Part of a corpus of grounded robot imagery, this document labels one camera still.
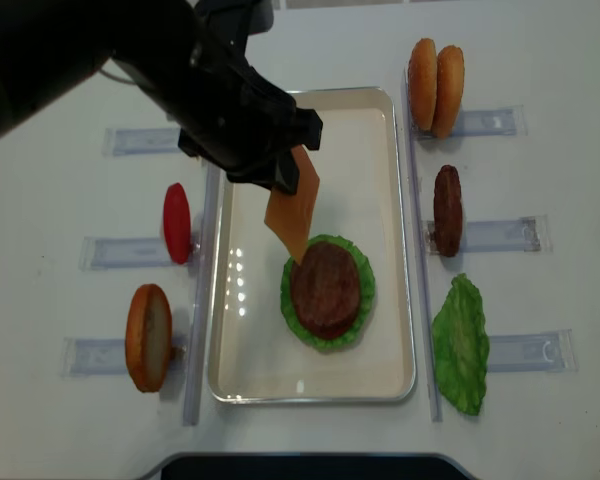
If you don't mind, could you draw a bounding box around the clear acrylic left rack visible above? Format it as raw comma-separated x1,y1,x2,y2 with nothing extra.
61,127,221,425

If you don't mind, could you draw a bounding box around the orange cheese slice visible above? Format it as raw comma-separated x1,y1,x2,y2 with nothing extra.
264,146,320,265

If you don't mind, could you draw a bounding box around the brown meat patty on burger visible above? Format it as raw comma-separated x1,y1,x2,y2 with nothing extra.
290,241,361,335

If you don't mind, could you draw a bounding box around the standing brown meat patty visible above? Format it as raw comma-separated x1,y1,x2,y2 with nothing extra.
434,165,463,257

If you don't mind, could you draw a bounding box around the white rectangular metal tray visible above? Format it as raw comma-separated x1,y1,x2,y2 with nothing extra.
208,87,416,404

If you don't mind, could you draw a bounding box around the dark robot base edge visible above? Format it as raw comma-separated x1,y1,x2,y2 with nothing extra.
145,453,475,479

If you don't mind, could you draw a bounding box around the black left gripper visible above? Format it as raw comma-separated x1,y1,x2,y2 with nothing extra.
157,1,323,194

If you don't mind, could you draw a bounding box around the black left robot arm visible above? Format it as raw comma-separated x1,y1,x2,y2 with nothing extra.
0,1,300,194

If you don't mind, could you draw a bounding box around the green lettuce leaf on burger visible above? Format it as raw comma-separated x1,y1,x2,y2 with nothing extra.
280,234,376,352

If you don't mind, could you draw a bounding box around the sesame bun far right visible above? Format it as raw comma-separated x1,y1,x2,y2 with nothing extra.
407,38,437,131

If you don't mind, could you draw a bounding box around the standing red tomato slice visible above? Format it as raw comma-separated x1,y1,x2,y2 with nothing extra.
163,183,191,264

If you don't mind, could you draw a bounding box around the standing green lettuce leaf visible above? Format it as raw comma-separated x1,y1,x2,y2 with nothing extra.
432,273,490,416

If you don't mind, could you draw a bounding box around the clear acrylic rack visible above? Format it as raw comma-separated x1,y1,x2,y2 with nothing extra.
61,127,221,425
402,79,578,422

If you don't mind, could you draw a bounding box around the standing bun left rack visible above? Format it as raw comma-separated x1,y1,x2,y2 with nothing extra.
125,284,172,393

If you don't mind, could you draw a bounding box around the clear acrylic right rack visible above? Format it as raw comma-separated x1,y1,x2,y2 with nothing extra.
402,79,578,422

